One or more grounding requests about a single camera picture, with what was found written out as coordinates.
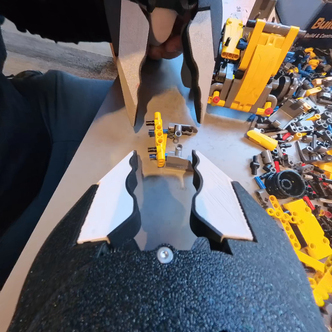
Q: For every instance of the person's dark clothing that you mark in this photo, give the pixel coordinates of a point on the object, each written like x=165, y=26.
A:
x=39, y=155

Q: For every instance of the black toy wheel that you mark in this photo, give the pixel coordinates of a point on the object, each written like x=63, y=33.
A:
x=285, y=184

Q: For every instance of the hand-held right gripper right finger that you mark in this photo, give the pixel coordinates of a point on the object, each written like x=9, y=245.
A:
x=220, y=207

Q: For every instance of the white instruction manual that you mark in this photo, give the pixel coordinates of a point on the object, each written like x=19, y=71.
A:
x=238, y=10

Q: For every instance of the partly built yellow toy vehicle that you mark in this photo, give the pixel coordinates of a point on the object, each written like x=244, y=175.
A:
x=262, y=67

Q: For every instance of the grey striped wedge brick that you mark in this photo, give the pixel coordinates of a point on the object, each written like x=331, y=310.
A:
x=177, y=162

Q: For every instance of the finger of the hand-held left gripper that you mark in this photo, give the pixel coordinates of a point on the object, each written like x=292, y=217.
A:
x=132, y=51
x=205, y=51

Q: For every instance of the yellow rounded toy panel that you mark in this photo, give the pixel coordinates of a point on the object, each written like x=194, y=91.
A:
x=262, y=139

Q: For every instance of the dark kit box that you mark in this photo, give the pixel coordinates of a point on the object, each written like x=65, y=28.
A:
x=311, y=26

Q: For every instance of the grey desk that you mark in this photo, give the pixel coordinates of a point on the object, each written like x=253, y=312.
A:
x=225, y=145

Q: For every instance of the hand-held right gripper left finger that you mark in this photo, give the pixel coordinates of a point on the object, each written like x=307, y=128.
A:
x=109, y=207

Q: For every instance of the person's left hand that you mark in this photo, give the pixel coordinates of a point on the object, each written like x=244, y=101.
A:
x=166, y=51

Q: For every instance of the pile of loose toy bricks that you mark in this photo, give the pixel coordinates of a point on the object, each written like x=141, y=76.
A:
x=303, y=220

